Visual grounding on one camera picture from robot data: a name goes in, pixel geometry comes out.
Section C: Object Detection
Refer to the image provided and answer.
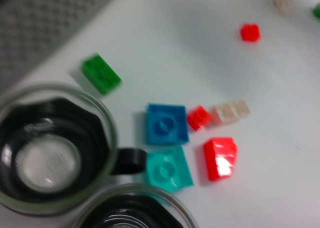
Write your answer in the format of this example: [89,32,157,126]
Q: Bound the small red square brick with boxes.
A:
[239,23,262,43]
[186,104,213,131]

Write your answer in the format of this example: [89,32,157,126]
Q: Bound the green notched toy brick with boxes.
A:
[311,2,320,20]

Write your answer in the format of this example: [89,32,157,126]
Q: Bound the white rectangular studded brick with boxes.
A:
[211,99,251,125]

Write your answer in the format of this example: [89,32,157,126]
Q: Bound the green rectangular toy brick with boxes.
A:
[80,52,124,96]

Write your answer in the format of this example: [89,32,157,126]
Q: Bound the red sloped toy brick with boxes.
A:
[203,136,239,182]

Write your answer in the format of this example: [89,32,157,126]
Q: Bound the grey-green perforated storage bin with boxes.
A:
[0,0,126,88]

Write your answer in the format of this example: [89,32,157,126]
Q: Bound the blue square toy brick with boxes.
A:
[144,102,190,146]

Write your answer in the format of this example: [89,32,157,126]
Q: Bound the teal square toy brick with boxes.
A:
[143,146,195,193]

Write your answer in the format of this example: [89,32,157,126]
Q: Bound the glass teacup black holder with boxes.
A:
[71,184,199,228]
[0,82,148,215]

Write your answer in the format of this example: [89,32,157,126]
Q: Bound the white notched toy brick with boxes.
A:
[270,0,296,15]

